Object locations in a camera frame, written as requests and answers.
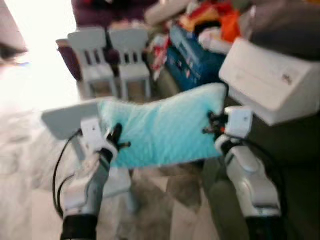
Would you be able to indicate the turquoise dotted pillow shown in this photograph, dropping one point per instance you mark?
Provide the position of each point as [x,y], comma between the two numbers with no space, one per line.
[165,130]

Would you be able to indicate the grey cushion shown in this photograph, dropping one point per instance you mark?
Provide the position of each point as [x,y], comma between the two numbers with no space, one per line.
[285,25]

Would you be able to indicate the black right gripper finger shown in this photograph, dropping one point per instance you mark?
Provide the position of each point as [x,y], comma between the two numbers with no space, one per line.
[209,131]
[215,117]

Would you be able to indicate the beige cushion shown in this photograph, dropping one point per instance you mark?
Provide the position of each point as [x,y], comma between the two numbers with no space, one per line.
[167,12]

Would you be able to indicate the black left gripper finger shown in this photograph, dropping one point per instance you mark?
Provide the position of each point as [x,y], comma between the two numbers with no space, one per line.
[125,145]
[117,131]

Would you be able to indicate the red and white packet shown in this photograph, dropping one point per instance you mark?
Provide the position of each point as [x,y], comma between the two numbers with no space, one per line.
[160,52]

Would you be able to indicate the red and yellow clothes heap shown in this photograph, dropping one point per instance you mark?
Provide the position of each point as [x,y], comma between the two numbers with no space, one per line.
[205,15]

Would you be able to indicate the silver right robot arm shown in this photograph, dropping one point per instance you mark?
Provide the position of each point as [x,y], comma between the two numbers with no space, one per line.
[252,185]

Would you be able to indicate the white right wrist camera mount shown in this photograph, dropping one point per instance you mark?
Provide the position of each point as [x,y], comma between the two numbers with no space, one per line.
[239,121]

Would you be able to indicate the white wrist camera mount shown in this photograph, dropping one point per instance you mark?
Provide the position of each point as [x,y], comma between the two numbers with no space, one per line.
[92,132]
[239,121]

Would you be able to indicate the white cloth bundle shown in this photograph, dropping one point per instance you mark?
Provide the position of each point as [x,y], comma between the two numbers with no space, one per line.
[215,40]

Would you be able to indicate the blue cardboard box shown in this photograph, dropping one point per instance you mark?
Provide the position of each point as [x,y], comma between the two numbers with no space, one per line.
[192,60]

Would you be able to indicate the orange cloth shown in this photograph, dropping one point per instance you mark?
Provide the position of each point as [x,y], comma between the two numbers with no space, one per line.
[230,27]

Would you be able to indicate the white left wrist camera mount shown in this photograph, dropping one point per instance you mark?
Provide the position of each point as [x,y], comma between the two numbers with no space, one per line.
[92,132]

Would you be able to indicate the white plastic box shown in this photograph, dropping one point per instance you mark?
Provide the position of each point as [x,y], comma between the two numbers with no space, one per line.
[270,80]

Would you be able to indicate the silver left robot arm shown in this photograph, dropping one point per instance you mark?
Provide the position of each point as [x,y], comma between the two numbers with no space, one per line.
[85,190]

